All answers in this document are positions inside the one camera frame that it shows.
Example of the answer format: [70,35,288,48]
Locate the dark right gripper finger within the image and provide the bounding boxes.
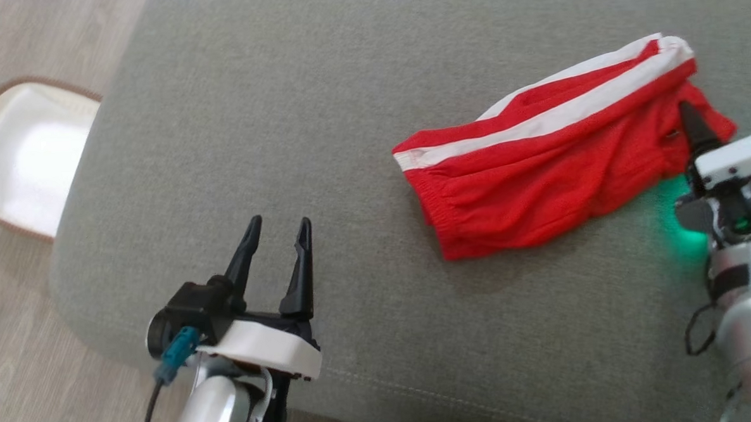
[678,98,724,158]

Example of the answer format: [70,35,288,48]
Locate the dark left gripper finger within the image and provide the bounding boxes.
[220,215,267,308]
[275,217,318,324]

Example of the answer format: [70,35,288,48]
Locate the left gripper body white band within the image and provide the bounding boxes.
[196,296,324,385]

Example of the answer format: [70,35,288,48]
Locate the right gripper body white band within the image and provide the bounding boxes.
[692,132,751,193]

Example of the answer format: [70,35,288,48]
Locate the red shorts with white stripes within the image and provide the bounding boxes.
[388,29,744,264]

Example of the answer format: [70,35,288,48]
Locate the grey fabric sofa seat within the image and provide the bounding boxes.
[37,0,751,422]

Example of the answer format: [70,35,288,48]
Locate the white laundry basket brown rim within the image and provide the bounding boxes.
[0,73,109,246]

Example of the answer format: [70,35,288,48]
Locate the black cable with teal connector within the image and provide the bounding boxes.
[134,325,206,422]
[683,303,722,357]

